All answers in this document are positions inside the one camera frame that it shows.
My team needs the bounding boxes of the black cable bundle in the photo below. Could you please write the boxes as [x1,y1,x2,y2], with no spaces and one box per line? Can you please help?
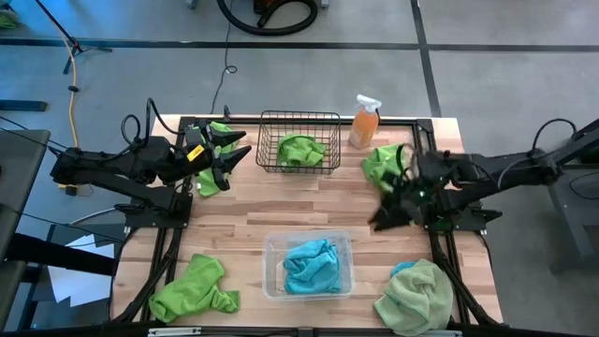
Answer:
[111,227,182,324]
[429,231,500,328]

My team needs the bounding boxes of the yellow extension cable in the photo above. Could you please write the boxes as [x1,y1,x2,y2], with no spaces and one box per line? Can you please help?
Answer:
[58,39,81,191]

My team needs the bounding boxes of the orange spray bottle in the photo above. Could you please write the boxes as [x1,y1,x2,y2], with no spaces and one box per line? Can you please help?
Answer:
[348,94,383,150]

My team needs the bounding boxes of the thin black cable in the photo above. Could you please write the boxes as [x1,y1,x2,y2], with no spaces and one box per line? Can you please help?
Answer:
[209,0,238,116]
[0,115,62,152]

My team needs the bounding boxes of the grey desk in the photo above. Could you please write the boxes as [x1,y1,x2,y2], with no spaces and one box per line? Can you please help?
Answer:
[0,129,51,329]

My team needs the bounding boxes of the black flat bar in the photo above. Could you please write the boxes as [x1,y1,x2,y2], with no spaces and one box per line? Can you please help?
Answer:
[0,99,49,112]

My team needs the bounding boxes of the white paper sheets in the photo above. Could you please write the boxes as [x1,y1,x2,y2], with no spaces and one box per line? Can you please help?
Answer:
[46,233,116,308]

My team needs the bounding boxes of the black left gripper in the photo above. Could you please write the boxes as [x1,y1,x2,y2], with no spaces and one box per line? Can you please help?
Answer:
[175,125,253,182]

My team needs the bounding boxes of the silver metal bracket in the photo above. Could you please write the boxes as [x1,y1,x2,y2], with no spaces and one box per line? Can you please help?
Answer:
[147,327,202,337]

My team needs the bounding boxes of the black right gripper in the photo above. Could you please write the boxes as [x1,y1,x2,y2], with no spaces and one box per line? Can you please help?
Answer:
[368,177,439,233]

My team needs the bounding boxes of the green rag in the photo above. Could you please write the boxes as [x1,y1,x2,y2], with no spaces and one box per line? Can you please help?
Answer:
[0,7,21,29]

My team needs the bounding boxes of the black wire basket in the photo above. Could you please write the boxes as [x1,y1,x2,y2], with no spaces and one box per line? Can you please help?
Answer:
[255,110,343,176]

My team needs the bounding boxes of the clear plastic bin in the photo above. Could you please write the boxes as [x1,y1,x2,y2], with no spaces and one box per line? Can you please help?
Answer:
[261,228,356,301]

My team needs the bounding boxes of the black equipment cart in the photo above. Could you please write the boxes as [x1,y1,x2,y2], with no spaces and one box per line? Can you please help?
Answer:
[545,119,599,272]

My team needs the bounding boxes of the thick black vacuum hose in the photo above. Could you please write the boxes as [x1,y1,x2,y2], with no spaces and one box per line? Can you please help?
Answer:
[215,0,320,37]

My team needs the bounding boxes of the pale green microfiber towel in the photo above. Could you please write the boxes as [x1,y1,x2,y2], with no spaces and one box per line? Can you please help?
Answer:
[373,258,455,337]

